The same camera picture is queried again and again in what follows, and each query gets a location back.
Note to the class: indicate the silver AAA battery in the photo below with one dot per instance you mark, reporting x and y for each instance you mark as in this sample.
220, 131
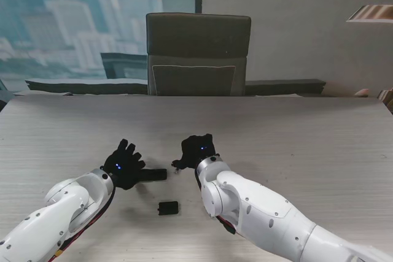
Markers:
176, 169

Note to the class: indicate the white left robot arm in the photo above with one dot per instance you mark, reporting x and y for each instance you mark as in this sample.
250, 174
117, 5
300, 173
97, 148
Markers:
61, 210

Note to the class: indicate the small pale wooden piece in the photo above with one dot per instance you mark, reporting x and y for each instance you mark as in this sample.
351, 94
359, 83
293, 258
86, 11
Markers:
361, 92

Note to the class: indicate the grey office chair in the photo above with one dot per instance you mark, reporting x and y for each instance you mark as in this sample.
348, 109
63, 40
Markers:
196, 47

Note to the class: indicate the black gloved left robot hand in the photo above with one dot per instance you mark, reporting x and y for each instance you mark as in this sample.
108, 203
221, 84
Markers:
122, 167

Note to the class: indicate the black battery cover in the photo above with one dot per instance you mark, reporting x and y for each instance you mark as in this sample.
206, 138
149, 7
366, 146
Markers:
168, 208

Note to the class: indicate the black remote control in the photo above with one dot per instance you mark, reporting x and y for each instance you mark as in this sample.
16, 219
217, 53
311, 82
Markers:
155, 175

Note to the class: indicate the flat cardboard sheet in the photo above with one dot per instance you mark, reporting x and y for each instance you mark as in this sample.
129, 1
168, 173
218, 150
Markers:
40, 93

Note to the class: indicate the city skyline backdrop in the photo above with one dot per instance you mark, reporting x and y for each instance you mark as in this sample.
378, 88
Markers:
46, 13

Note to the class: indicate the dark foam mat stack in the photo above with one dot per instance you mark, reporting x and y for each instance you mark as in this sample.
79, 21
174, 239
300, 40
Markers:
86, 86
285, 86

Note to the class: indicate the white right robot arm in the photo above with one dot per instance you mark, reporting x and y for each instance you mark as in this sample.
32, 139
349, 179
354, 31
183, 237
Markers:
276, 219

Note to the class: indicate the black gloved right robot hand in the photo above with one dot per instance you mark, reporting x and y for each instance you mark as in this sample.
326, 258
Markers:
196, 150

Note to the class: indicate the light wooden stack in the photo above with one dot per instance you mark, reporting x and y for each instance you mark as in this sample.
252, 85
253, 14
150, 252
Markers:
387, 97

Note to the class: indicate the wooden shelf board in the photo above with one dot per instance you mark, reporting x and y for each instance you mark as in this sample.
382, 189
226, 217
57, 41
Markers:
371, 13

